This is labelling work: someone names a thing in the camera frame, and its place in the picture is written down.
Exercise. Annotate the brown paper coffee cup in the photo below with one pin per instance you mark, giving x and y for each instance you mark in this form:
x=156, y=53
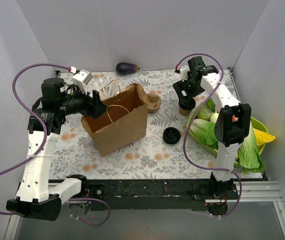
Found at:
x=182, y=112

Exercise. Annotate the black plastic cup lid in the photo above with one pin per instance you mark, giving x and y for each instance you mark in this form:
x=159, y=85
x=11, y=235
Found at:
x=187, y=104

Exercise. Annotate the bundle of white straws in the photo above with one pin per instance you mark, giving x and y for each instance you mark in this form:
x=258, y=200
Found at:
x=107, y=90

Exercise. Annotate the brown pulp cup carrier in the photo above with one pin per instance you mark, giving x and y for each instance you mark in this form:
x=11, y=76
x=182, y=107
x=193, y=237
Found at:
x=154, y=103

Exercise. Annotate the purple eggplant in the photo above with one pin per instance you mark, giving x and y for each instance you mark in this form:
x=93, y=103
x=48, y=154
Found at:
x=125, y=68

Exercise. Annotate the aluminium frame rail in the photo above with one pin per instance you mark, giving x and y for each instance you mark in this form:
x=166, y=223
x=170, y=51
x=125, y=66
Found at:
x=254, y=210

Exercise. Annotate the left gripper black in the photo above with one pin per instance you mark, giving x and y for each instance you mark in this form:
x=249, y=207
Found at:
x=94, y=104

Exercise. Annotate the napa cabbage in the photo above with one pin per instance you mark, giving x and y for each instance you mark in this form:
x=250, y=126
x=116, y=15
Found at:
x=248, y=154

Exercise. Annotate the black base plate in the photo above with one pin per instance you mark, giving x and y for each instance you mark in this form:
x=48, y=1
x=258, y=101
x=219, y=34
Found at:
x=147, y=194

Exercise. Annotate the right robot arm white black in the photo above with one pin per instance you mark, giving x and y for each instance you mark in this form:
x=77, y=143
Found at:
x=233, y=122

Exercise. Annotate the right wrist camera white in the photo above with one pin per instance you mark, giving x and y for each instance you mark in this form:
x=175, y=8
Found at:
x=183, y=71

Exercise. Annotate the yellow pepper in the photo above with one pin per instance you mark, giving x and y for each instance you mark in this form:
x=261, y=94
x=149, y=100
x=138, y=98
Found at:
x=263, y=137

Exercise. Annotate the green leafy lettuce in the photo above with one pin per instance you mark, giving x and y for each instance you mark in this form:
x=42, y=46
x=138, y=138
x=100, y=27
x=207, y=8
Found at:
x=205, y=132

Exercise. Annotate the round green cabbage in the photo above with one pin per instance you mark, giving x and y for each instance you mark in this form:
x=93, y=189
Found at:
x=207, y=110

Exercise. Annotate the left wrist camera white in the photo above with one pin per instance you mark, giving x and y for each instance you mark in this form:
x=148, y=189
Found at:
x=81, y=78

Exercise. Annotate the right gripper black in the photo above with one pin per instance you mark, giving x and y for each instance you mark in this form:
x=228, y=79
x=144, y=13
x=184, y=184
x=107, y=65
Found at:
x=185, y=91

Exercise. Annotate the brown paper bag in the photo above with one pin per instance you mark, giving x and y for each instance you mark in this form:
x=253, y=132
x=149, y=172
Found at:
x=124, y=122

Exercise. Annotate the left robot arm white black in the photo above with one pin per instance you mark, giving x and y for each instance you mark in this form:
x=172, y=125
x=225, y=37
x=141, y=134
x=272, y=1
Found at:
x=34, y=199

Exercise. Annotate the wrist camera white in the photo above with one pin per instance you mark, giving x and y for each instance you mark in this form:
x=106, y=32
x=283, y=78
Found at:
x=81, y=78
x=183, y=71

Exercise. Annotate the stack of black lids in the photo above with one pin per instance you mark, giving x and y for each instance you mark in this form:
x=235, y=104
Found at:
x=171, y=135

